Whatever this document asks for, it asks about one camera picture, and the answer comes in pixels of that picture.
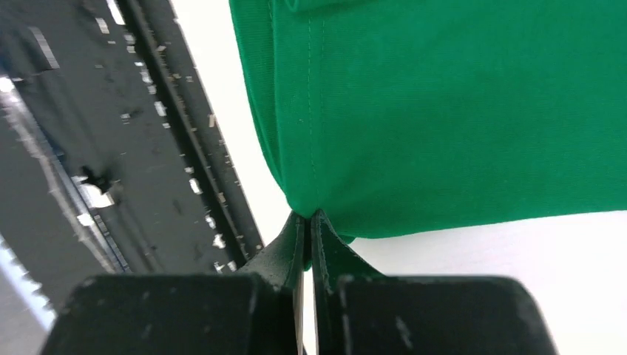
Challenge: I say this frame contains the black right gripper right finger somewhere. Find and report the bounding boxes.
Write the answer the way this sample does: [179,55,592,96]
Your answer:
[310,212,557,354]

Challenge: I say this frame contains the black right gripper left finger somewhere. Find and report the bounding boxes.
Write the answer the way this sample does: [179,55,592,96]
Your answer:
[41,214,306,354]

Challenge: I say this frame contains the green t-shirt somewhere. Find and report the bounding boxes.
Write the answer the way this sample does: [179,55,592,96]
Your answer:
[229,1,626,240]

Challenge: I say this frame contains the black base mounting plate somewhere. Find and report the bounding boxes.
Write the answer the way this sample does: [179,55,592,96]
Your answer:
[1,1,263,311]

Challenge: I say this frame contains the white slotted cable duct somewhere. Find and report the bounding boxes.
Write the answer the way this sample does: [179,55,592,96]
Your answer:
[1,236,57,333]

